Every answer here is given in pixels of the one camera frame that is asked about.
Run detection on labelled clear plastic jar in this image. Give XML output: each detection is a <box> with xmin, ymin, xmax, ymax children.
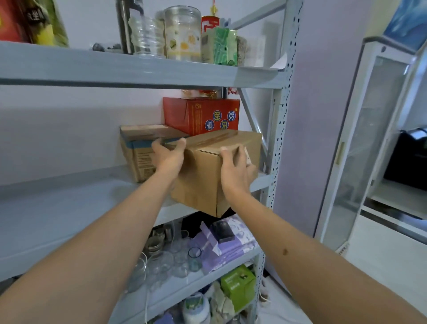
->
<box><xmin>164</xmin><ymin>5</ymin><xmax>202</xmax><ymax>62</ymax></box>

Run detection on bright green packet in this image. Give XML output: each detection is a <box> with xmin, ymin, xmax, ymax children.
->
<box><xmin>220</xmin><ymin>264</ymin><xmax>257</xmax><ymax>313</ymax></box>

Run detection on purple patterned white bag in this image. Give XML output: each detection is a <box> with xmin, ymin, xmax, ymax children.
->
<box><xmin>226</xmin><ymin>213</ymin><xmax>259</xmax><ymax>254</ymax></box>

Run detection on metal-lid glass jar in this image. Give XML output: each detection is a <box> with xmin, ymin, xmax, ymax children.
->
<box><xmin>117</xmin><ymin>0</ymin><xmax>144</xmax><ymax>54</ymax></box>

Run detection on green patterned tea packet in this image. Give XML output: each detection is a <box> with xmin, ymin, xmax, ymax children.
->
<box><xmin>201</xmin><ymin>27</ymin><xmax>231</xmax><ymax>66</ymax></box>

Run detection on yellow green snack bag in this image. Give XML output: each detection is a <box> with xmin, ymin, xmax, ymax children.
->
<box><xmin>20</xmin><ymin>0</ymin><xmax>70</xmax><ymax>47</ymax></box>

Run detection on small black box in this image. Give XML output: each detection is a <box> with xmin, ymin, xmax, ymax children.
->
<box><xmin>210</xmin><ymin>220</ymin><xmax>236</xmax><ymax>244</ymax></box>

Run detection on red yellow-label packet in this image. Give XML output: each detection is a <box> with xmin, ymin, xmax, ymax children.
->
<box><xmin>0</xmin><ymin>0</ymin><xmax>27</xmax><ymax>42</ymax></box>

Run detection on long taped cardboard box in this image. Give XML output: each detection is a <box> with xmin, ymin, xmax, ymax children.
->
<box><xmin>119</xmin><ymin>124</ymin><xmax>191</xmax><ymax>183</ymax></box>

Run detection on red knot ornament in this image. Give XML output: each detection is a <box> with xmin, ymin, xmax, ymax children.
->
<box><xmin>181</xmin><ymin>0</ymin><xmax>241</xmax><ymax>101</ymax></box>

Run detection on large red cartoon gift box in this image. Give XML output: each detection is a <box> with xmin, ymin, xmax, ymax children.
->
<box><xmin>162</xmin><ymin>97</ymin><xmax>241</xmax><ymax>137</ymax></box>

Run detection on person's left forearm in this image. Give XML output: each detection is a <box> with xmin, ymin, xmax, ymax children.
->
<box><xmin>0</xmin><ymin>170</ymin><xmax>177</xmax><ymax>324</ymax></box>

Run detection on plain purple bag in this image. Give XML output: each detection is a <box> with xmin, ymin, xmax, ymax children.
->
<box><xmin>188</xmin><ymin>222</ymin><xmax>247</xmax><ymax>274</ymax></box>

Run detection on white paper sheet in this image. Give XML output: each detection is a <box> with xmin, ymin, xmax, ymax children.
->
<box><xmin>233</xmin><ymin>53</ymin><xmax>288</xmax><ymax>71</ymax></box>

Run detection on group of clear glass cups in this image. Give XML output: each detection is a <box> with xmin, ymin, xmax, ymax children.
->
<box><xmin>125</xmin><ymin>219</ymin><xmax>204</xmax><ymax>294</ymax></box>

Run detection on person's right forearm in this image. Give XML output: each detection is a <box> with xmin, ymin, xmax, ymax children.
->
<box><xmin>230</xmin><ymin>192</ymin><xmax>427</xmax><ymax>324</ymax></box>

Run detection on light green tea packet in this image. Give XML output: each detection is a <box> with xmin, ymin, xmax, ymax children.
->
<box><xmin>228</xmin><ymin>29</ymin><xmax>238</xmax><ymax>66</ymax></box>

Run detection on white green-label pouch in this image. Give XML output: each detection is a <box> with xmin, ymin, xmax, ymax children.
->
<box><xmin>181</xmin><ymin>293</ymin><xmax>211</xmax><ymax>324</ymax></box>

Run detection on crumpled white bag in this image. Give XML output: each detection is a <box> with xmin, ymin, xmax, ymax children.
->
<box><xmin>208</xmin><ymin>281</ymin><xmax>236</xmax><ymax>323</ymax></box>

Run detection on person's left hand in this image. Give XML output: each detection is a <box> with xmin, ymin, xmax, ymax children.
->
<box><xmin>151</xmin><ymin>137</ymin><xmax>187</xmax><ymax>182</ymax></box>

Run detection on person's right hand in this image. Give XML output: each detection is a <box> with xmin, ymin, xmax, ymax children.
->
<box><xmin>219</xmin><ymin>146</ymin><xmax>258</xmax><ymax>203</ymax></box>

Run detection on small dark canister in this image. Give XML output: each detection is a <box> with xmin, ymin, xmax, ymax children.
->
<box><xmin>92</xmin><ymin>42</ymin><xmax>122</xmax><ymax>53</ymax></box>

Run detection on ribbed clear plastic jar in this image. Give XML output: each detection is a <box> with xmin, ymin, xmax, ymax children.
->
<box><xmin>128</xmin><ymin>16</ymin><xmax>166</xmax><ymax>59</ymax></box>

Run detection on black leather sofa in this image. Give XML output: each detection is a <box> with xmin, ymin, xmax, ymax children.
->
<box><xmin>383</xmin><ymin>126</ymin><xmax>427</xmax><ymax>191</ymax></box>

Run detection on white display fridge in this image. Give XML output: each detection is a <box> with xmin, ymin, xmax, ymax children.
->
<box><xmin>273</xmin><ymin>0</ymin><xmax>427</xmax><ymax>254</ymax></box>

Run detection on grey metal shelves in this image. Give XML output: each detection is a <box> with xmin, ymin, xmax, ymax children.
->
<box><xmin>0</xmin><ymin>0</ymin><xmax>304</xmax><ymax>324</ymax></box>

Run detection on wide clear-taped cardboard box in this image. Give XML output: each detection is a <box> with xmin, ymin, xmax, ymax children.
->
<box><xmin>165</xmin><ymin>129</ymin><xmax>263</xmax><ymax>218</ymax></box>

